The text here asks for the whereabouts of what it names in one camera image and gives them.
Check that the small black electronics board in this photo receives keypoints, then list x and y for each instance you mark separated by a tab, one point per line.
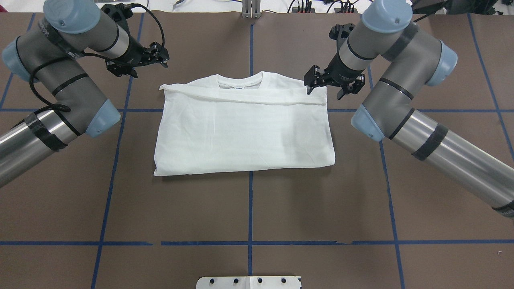
301	6

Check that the white long-sleeve printed shirt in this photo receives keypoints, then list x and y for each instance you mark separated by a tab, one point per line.
218	124

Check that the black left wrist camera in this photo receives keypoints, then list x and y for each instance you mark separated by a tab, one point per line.
119	12

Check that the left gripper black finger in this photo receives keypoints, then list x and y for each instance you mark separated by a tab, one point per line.
119	70
157	54

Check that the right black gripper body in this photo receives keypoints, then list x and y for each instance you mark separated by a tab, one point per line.
336	74

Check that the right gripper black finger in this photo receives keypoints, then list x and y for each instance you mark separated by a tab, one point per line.
313	79
350	88

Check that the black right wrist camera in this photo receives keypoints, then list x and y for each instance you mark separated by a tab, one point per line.
341	31

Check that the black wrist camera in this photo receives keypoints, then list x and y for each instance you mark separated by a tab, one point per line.
119	12
341	31

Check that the aluminium frame post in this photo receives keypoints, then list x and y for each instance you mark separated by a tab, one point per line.
251	9

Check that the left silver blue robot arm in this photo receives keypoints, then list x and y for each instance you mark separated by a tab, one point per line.
46	57

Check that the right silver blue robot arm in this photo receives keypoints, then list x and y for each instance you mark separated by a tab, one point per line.
416	59

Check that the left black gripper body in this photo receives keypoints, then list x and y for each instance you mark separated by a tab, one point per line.
135	53

